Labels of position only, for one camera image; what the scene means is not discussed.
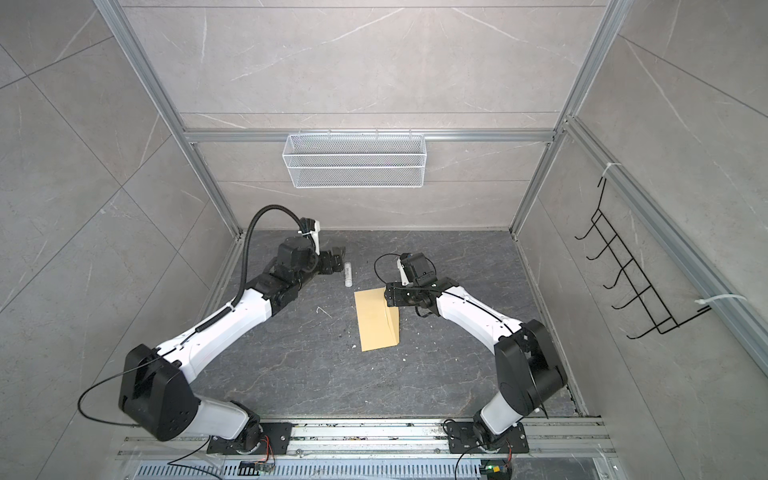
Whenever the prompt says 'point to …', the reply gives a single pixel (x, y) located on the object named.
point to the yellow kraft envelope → (378, 323)
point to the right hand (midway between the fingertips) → (395, 291)
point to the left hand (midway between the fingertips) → (331, 241)
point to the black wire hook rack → (631, 272)
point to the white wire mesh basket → (351, 161)
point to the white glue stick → (348, 274)
